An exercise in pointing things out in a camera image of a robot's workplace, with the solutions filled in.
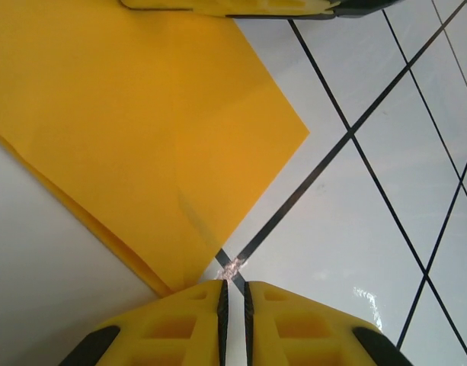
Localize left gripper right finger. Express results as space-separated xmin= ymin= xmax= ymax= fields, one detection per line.
xmin=242 ymin=280 xmax=413 ymax=366

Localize orange square paper sheet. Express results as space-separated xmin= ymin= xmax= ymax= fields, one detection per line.
xmin=0 ymin=0 xmax=311 ymax=298

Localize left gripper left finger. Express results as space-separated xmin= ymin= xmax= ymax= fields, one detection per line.
xmin=57 ymin=280 xmax=230 ymax=366

